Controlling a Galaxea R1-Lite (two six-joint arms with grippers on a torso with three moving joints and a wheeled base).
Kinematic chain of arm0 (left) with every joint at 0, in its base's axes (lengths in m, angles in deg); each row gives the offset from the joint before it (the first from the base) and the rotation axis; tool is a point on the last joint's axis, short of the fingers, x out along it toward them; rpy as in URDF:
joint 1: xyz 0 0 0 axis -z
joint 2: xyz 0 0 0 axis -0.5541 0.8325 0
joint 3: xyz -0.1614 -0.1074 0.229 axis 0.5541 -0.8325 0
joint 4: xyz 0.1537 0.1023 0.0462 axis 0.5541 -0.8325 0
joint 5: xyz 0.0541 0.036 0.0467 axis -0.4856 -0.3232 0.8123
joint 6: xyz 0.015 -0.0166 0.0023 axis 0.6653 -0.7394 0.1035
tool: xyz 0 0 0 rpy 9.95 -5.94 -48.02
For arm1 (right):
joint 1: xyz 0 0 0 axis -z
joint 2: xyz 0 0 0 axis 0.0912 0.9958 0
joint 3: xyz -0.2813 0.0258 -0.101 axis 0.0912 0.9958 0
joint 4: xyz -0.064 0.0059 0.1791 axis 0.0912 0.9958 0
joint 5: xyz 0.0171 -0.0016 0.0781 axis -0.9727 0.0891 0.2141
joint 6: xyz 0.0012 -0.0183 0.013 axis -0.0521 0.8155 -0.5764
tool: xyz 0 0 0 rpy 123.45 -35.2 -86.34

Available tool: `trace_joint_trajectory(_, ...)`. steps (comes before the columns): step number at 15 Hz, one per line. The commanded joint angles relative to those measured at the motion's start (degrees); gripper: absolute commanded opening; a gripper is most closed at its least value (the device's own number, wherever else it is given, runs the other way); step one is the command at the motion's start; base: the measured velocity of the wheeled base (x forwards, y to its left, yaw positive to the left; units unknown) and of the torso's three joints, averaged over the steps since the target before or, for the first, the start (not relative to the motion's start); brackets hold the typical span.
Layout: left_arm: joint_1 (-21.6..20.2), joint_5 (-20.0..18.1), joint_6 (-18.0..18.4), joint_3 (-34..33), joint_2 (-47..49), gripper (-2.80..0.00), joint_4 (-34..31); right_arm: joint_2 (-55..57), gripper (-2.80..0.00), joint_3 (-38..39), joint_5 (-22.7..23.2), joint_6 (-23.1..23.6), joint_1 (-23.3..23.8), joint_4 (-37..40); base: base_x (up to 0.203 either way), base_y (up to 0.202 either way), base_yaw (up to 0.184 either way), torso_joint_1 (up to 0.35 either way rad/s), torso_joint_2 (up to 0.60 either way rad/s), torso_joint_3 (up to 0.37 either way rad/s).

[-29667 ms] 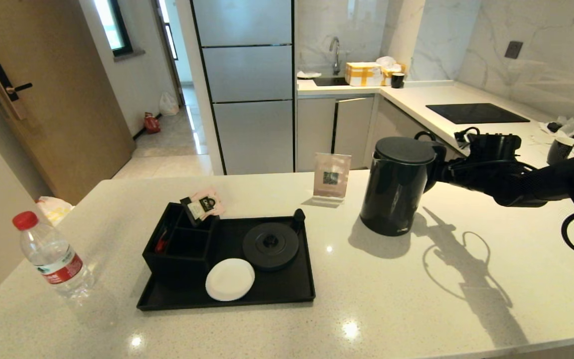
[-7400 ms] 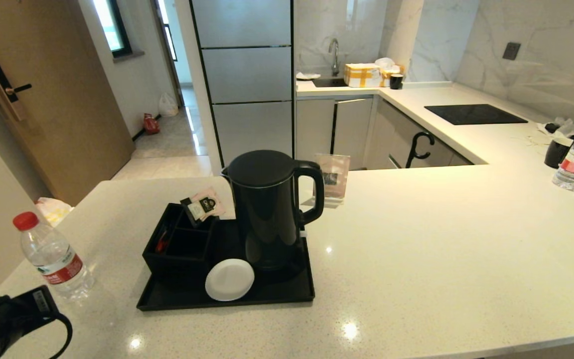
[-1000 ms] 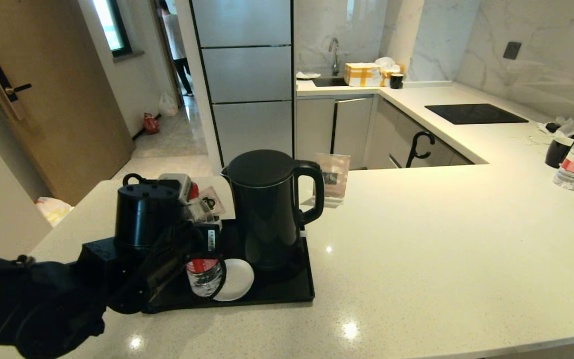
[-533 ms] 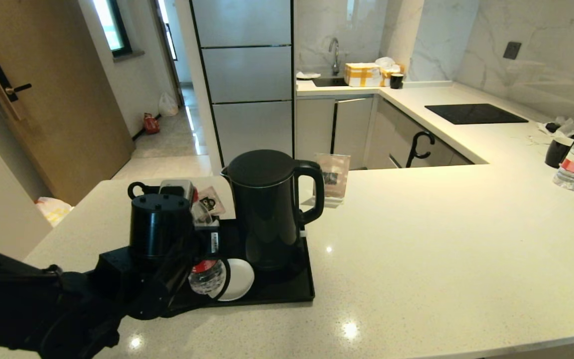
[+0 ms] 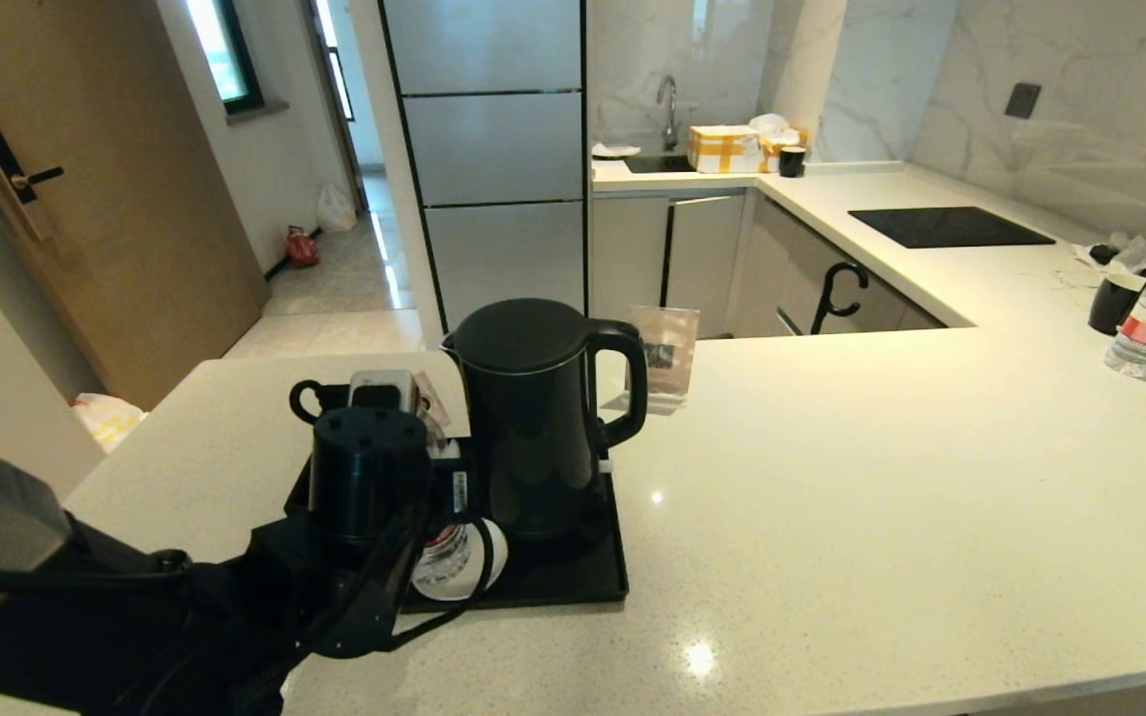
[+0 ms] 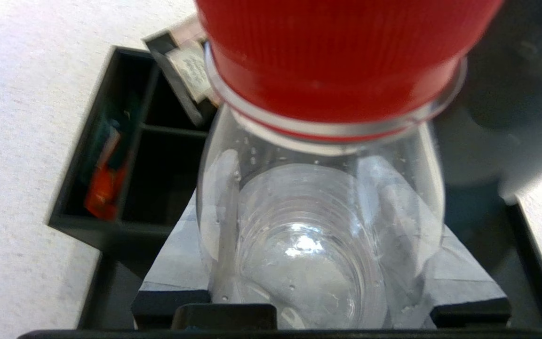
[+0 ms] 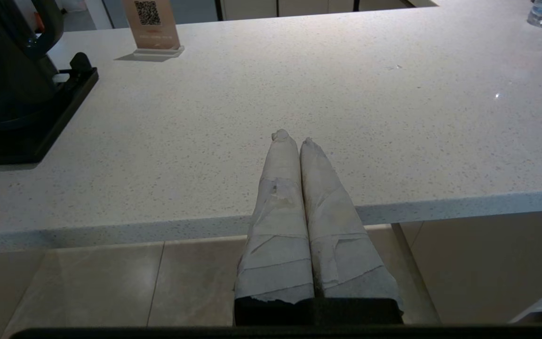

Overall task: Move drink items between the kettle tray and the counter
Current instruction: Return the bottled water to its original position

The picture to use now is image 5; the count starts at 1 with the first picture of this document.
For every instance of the crumpled clear plastic wrapper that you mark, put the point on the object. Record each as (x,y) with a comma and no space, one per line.
(1120,253)

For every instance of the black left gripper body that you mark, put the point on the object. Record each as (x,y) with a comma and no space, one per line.
(454,477)

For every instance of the grey counter base cabinets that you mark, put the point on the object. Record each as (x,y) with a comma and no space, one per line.
(812,268)

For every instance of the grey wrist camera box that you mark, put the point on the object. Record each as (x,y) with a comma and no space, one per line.
(384,390)

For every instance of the silver refrigerator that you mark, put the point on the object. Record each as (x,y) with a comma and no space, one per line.
(493,149)

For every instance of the white cloth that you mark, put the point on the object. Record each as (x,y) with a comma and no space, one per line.
(616,150)

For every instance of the pink tea sachet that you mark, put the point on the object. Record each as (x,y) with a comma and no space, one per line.
(434,398)

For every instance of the small black cup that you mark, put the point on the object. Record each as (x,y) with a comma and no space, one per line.
(792,162)

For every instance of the yellow striped white box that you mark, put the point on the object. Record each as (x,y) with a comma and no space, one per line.
(724,149)

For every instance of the black mug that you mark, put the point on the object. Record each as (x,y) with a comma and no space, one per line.
(1113,306)

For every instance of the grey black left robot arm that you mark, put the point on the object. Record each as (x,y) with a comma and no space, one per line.
(135,626)

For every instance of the white sink cabinet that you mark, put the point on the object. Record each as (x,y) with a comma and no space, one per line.
(672,259)

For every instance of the black electric kettle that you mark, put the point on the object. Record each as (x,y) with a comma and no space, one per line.
(533,418)

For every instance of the dark framed window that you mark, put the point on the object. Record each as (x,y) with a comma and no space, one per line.
(225,50)

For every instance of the white crumpled tissue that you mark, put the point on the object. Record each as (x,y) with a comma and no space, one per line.
(770,125)

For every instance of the acrylic WiFi QR sign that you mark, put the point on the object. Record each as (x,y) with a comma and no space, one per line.
(672,348)

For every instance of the chrome faucet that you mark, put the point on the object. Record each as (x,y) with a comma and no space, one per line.
(669,109)

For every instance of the black rectangular serving tray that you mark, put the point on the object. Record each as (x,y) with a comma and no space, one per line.
(573,577)

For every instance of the grey wall socket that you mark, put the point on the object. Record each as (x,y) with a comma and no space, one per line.
(1022,101)

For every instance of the black induction cooktop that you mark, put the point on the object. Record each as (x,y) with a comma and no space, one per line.
(946,228)

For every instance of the red bag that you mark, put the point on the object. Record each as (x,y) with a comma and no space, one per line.
(301,246)

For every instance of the brown wooden door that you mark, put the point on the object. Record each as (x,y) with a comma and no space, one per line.
(135,199)

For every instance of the dark sink basin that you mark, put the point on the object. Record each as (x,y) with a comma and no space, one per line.
(661,163)

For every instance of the yellow white plastic bag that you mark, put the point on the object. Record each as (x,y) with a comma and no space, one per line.
(110,420)

